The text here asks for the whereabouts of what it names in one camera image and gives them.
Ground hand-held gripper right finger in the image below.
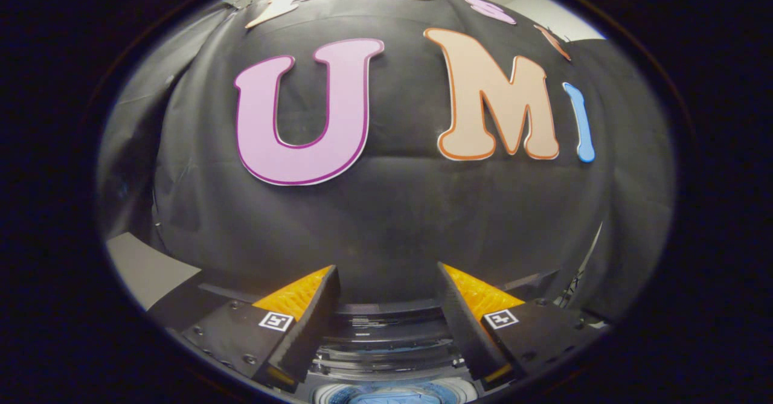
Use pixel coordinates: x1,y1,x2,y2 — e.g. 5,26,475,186
436,262,605,390

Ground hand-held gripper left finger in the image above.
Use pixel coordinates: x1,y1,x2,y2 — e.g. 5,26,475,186
181,265,341,393

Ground grey washing machine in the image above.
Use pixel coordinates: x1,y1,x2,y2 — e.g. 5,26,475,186
199,268,580,404

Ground light blue garment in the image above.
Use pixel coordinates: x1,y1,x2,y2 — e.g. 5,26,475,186
347,389,444,404

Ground black backdrop cloth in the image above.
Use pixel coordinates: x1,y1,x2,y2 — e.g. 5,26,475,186
97,0,674,323

